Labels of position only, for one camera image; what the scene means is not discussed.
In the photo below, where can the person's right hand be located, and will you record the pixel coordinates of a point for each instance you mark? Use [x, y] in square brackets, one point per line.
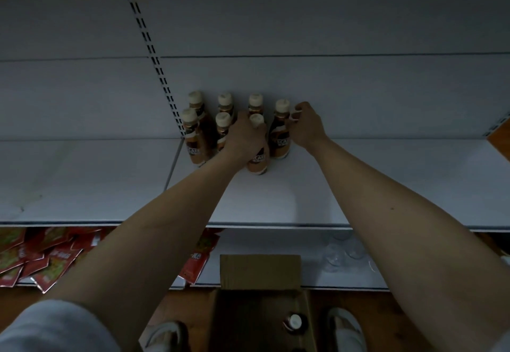
[309, 128]

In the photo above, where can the person's left hand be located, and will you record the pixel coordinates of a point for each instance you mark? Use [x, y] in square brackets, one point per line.
[243, 142]

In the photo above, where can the person's right fingers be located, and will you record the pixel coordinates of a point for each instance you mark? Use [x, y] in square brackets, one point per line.
[297, 118]

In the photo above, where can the person's left fingers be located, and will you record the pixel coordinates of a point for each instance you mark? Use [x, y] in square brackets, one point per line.
[244, 119]

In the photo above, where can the coffee bottle cream cap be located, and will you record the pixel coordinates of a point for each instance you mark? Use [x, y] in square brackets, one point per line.
[257, 164]
[279, 140]

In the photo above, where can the person's left forearm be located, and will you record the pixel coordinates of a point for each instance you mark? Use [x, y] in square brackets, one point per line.
[159, 240]

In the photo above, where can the person's right forearm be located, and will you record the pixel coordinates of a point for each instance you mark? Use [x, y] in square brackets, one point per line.
[398, 228]

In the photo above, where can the cluster of brown drink bottles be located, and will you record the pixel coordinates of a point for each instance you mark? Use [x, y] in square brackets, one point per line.
[196, 148]

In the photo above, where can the white metal shelf board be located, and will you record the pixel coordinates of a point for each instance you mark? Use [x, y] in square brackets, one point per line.
[87, 180]
[378, 180]

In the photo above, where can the white slotted shelf upright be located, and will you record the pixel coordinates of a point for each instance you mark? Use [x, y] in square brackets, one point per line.
[153, 52]

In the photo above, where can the white lower shelf board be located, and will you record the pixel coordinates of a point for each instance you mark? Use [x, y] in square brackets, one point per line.
[279, 242]

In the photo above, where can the clear drinking glass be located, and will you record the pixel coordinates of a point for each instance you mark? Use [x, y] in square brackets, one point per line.
[355, 246]
[334, 255]

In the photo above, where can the red snack packet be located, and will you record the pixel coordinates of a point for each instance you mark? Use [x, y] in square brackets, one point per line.
[198, 262]

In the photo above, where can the brown cardboard box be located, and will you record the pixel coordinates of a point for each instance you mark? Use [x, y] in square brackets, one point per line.
[255, 280]

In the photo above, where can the small bottle red label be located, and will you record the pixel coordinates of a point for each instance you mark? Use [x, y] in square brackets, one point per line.
[295, 322]

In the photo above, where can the orange board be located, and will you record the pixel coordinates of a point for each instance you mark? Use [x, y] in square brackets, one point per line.
[501, 142]

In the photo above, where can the person's right white shoe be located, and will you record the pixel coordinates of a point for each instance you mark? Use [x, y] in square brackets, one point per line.
[345, 330]

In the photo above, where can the person's white shoe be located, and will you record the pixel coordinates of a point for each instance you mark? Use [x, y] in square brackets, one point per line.
[167, 336]
[345, 330]

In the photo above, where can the person's left white shoe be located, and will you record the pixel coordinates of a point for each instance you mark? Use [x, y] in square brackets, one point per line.
[167, 336]

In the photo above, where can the pile of red packets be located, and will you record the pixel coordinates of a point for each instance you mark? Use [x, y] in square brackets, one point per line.
[44, 258]

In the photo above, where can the grey shirt sleeve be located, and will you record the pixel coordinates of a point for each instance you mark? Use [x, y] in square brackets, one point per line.
[47, 330]

